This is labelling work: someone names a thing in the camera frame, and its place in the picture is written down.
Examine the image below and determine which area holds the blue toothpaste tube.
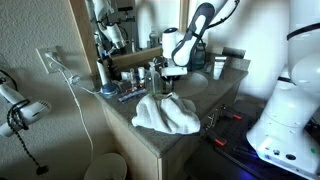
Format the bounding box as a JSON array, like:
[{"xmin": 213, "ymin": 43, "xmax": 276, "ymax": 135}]
[{"xmin": 117, "ymin": 87, "xmax": 148, "ymax": 104}]

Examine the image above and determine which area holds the white wall hair dryer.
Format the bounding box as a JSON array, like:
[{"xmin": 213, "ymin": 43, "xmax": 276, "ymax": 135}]
[{"xmin": 0, "ymin": 83, "xmax": 52, "ymax": 138}]

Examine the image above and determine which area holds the white round trash bin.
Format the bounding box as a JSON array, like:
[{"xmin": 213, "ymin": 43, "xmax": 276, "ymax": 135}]
[{"xmin": 83, "ymin": 152, "xmax": 128, "ymax": 180}]

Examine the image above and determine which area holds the grey rolled washcloth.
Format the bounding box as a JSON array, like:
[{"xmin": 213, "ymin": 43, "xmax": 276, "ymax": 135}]
[{"xmin": 222, "ymin": 46, "xmax": 247, "ymax": 60}]

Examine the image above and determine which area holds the teal mug cup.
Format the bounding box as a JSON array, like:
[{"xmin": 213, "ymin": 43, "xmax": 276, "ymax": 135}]
[{"xmin": 191, "ymin": 42, "xmax": 207, "ymax": 70}]

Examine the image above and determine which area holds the beige vanity cabinet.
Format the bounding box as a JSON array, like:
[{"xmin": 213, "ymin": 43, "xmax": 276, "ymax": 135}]
[{"xmin": 94, "ymin": 54, "xmax": 252, "ymax": 180}]

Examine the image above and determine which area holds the blue toothbrush charging base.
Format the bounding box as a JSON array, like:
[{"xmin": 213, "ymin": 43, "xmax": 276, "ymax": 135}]
[{"xmin": 100, "ymin": 82, "xmax": 120, "ymax": 98}]

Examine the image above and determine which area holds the wood framed mirror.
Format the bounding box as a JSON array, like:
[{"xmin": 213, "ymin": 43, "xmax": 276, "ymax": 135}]
[{"xmin": 69, "ymin": 0, "xmax": 190, "ymax": 76}]

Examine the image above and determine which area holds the white oval sink basin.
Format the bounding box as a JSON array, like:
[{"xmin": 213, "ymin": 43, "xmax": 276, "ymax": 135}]
[{"xmin": 173, "ymin": 71, "xmax": 210, "ymax": 99}]

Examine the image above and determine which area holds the black clamp orange handle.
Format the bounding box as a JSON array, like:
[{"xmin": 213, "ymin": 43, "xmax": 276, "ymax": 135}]
[
  {"xmin": 217, "ymin": 104, "xmax": 244, "ymax": 122},
  {"xmin": 203, "ymin": 127, "xmax": 229, "ymax": 148}
]

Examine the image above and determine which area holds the clear pump soap bottle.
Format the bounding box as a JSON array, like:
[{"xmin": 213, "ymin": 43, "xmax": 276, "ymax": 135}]
[{"xmin": 145, "ymin": 61, "xmax": 162, "ymax": 97}]

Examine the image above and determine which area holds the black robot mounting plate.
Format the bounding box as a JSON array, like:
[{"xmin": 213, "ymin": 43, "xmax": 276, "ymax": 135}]
[{"xmin": 184, "ymin": 99, "xmax": 320, "ymax": 180}]

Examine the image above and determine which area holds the white wall outlet plate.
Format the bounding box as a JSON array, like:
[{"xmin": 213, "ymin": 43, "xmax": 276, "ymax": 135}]
[{"xmin": 35, "ymin": 45, "xmax": 65, "ymax": 75}]

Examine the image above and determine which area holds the white lotion tube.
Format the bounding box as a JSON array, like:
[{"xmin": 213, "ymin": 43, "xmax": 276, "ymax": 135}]
[{"xmin": 212, "ymin": 55, "xmax": 228, "ymax": 81}]

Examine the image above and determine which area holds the white crumpled towel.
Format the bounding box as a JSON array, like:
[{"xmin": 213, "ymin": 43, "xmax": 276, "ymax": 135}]
[{"xmin": 130, "ymin": 92, "xmax": 201, "ymax": 135}]

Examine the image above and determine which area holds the black coiled dryer cord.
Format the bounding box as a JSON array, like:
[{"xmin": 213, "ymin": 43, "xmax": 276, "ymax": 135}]
[{"xmin": 5, "ymin": 99, "xmax": 50, "ymax": 177}]

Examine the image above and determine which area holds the white electric toothbrush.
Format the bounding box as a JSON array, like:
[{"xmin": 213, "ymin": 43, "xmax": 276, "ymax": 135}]
[{"xmin": 96, "ymin": 59, "xmax": 110, "ymax": 86}]

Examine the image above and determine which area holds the white charger cable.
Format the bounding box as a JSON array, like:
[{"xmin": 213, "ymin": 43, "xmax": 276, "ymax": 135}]
[{"xmin": 44, "ymin": 52, "xmax": 101, "ymax": 164}]

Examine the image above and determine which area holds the chrome faucet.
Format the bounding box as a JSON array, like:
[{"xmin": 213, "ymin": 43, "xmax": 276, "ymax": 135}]
[{"xmin": 151, "ymin": 57, "xmax": 165, "ymax": 71}]

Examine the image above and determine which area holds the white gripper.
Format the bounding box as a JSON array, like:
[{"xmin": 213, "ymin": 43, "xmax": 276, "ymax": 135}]
[{"xmin": 160, "ymin": 65, "xmax": 189, "ymax": 92}]

